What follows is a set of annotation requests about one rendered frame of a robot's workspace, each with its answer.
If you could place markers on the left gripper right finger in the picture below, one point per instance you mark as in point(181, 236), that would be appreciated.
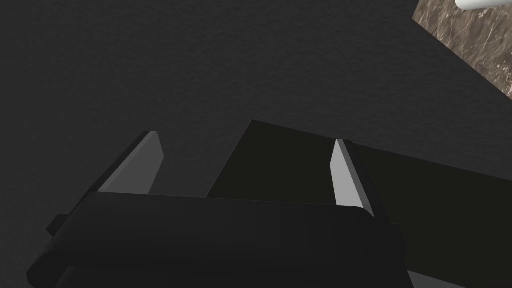
point(347, 182)

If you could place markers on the white rounded object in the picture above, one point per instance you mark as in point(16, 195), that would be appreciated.
point(480, 3)

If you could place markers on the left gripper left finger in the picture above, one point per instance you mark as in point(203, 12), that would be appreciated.
point(136, 168)

